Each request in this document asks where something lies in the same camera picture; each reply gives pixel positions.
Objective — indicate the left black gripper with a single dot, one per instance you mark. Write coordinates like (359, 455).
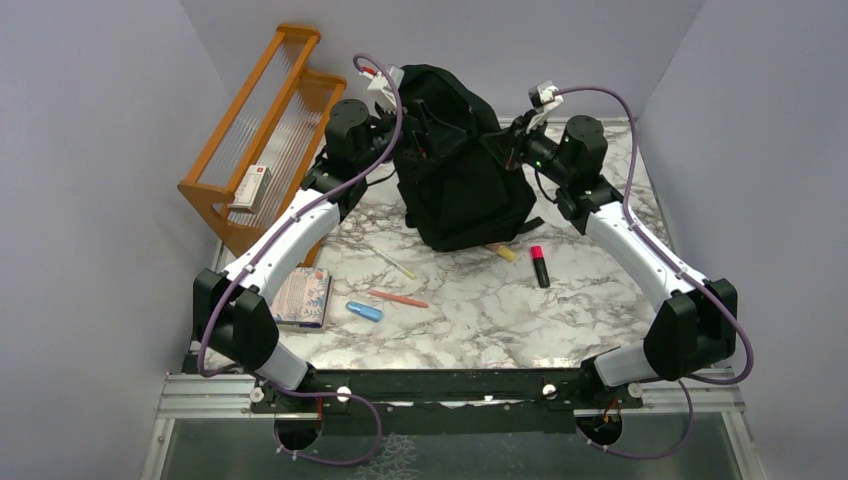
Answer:
(412, 132)

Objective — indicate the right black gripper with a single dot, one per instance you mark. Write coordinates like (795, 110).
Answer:
(515, 138)

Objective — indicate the black backpack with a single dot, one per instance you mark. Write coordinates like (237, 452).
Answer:
(457, 196)

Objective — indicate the floral cover book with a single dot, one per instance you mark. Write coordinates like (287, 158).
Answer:
(301, 302)

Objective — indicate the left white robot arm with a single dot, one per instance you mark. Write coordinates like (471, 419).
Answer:
(232, 319)

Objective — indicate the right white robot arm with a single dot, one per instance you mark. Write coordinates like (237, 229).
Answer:
(690, 330)

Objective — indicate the peach yellow highlighter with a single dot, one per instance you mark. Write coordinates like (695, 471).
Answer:
(502, 251)

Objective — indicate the black pink highlighter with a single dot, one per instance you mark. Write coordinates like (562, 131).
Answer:
(540, 266)

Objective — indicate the white yellow-tipped pen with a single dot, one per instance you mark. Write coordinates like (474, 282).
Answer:
(394, 263)

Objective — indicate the orange wooden rack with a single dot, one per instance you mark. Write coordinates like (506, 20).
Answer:
(277, 119)

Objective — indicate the orange pen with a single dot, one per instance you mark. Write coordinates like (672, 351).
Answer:
(399, 299)

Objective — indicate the small white red box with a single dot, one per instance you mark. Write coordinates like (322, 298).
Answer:
(250, 192)

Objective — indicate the blue glue stick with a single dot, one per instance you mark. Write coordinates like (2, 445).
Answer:
(367, 312)

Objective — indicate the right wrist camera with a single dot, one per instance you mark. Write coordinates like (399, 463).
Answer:
(545, 100)

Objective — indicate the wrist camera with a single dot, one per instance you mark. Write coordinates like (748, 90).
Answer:
(379, 88)
(545, 100)

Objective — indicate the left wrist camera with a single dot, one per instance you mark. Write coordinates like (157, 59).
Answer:
(379, 88)

